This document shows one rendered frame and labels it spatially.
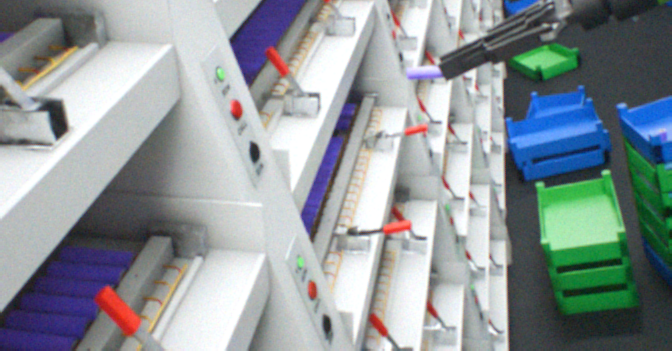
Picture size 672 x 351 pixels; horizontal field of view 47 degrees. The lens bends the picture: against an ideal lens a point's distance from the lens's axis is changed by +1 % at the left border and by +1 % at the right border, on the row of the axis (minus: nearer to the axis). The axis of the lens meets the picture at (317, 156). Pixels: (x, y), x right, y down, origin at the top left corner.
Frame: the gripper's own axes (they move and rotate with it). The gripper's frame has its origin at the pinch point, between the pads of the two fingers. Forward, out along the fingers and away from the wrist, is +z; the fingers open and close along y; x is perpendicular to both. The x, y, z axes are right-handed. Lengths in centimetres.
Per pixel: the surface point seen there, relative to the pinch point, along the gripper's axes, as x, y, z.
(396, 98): 6.3, -14.5, 17.0
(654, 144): 60, -62, -14
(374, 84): 2.2, -14.5, 19.1
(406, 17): 6, -61, 21
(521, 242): 96, -95, 35
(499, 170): 86, -125, 37
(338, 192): 3.3, 18.9, 19.8
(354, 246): 6.6, 28.8, 17.2
